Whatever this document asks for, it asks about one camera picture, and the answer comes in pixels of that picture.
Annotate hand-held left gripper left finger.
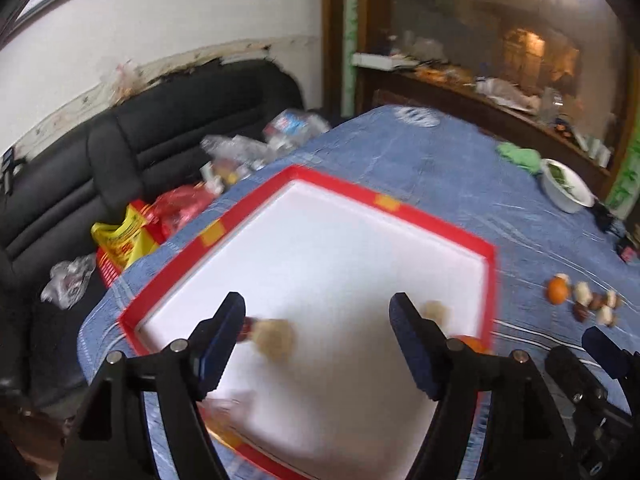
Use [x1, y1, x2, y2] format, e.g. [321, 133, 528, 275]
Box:
[57, 291, 247, 480]

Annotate red-rimmed white tray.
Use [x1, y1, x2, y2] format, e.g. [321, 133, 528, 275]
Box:
[118, 164, 501, 480]

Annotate plastic bag with bottles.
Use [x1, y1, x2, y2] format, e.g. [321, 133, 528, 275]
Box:
[262, 108, 333, 148]

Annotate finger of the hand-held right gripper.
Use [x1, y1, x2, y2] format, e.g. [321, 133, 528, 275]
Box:
[581, 326, 640, 397]
[544, 346, 610, 413]

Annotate bamboo wall decal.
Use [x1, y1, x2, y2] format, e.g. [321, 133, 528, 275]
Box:
[605, 132, 640, 221]

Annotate white bowl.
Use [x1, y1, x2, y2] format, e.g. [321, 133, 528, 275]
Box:
[540, 158, 596, 213]

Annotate red plastic bag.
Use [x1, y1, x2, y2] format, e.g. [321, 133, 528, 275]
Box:
[147, 183, 226, 241]

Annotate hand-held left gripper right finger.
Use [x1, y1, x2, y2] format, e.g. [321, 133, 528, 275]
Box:
[389, 292, 576, 480]

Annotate wooden glass cabinet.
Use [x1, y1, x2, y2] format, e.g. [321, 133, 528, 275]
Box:
[322, 0, 640, 211]

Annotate yellow and red bag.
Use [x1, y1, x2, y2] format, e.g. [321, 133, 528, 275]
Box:
[90, 200, 168, 288]

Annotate green cloth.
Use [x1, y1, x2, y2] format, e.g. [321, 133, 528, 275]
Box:
[496, 142, 543, 175]

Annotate green leafy vegetables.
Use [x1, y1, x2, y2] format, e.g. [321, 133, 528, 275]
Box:
[547, 161, 581, 192]

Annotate black jar with red label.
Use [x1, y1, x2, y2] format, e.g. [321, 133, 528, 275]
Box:
[616, 234, 640, 264]

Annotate long white box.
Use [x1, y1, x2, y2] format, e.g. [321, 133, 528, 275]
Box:
[351, 52, 420, 71]

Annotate black power adapter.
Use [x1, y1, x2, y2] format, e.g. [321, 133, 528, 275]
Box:
[594, 201, 626, 234]

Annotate crumpled clear plastic bag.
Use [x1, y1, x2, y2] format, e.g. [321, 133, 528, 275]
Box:
[40, 254, 97, 311]

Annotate blue checked tablecloth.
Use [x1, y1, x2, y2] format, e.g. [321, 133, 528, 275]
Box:
[77, 105, 640, 480]

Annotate black sofa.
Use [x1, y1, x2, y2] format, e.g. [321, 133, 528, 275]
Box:
[0, 59, 306, 411]

